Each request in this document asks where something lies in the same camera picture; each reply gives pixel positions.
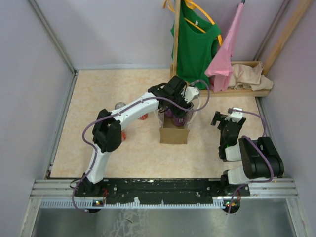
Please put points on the red can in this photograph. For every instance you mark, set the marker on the red can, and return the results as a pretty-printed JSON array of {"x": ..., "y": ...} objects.
[
  {"x": 123, "y": 136},
  {"x": 143, "y": 117}
]

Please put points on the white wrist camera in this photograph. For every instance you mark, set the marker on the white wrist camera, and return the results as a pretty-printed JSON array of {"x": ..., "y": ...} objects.
[
  {"x": 190, "y": 93},
  {"x": 235, "y": 114}
]

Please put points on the pink shirt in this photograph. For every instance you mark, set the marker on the pink shirt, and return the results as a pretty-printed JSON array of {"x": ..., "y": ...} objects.
[{"x": 220, "y": 69}]

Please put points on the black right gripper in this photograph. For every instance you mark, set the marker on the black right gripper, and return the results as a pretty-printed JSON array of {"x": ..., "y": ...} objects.
[{"x": 220, "y": 117}]

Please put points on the wooden clothes rack frame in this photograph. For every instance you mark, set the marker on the wooden clothes rack frame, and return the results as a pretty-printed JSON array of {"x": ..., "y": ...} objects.
[{"x": 287, "y": 31}]

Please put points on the beige crumpled cloth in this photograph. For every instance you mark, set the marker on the beige crumpled cloth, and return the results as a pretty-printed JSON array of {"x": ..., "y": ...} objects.
[{"x": 247, "y": 77}]

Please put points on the purple can back right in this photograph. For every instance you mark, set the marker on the purple can back right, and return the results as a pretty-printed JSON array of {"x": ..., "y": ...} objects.
[{"x": 178, "y": 121}]

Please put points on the yellow clothes hanger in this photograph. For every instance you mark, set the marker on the yellow clothes hanger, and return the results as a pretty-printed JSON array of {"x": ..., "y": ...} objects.
[{"x": 192, "y": 5}]

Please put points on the purple can back left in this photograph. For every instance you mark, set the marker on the purple can back left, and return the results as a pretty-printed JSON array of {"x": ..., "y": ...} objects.
[{"x": 168, "y": 113}]

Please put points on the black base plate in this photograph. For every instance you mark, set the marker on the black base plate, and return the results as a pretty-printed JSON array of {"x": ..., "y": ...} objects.
[{"x": 155, "y": 191}]

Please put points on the purple can front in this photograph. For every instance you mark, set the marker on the purple can front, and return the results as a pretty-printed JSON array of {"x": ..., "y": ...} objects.
[{"x": 119, "y": 105}]

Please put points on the purple can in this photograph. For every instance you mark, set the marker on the purple can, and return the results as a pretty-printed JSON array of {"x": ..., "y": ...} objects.
[
  {"x": 119, "y": 105},
  {"x": 178, "y": 121},
  {"x": 168, "y": 113}
]

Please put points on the green tank top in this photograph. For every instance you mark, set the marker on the green tank top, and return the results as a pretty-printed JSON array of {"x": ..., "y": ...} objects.
[{"x": 197, "y": 45}]

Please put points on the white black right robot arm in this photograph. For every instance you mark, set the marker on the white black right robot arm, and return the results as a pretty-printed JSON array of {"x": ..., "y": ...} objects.
[{"x": 260, "y": 160}]

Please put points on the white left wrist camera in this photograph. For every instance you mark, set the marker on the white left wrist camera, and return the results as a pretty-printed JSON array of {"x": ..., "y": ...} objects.
[{"x": 190, "y": 93}]

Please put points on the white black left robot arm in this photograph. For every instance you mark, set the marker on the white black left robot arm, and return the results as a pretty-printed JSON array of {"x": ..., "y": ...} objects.
[{"x": 109, "y": 124}]

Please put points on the brown canvas bag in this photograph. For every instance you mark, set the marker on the brown canvas bag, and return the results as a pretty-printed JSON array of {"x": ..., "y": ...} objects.
[{"x": 170, "y": 134}]

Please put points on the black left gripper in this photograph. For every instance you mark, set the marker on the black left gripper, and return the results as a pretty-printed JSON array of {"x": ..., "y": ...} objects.
[{"x": 178, "y": 112}]

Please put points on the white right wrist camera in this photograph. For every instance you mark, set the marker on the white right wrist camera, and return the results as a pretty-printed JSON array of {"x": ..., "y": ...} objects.
[{"x": 235, "y": 114}]

